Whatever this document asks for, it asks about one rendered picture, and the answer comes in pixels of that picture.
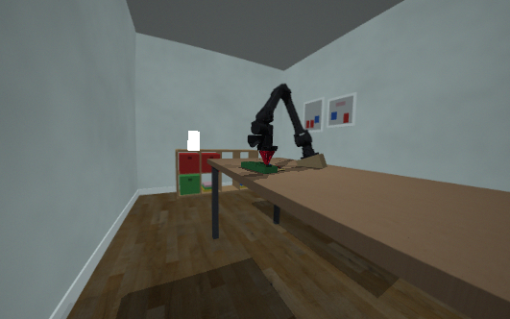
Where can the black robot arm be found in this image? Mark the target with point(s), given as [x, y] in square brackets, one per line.
[262, 130]

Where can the green open bin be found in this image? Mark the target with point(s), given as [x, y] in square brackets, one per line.
[259, 166]

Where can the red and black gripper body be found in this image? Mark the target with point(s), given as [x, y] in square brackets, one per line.
[270, 148]

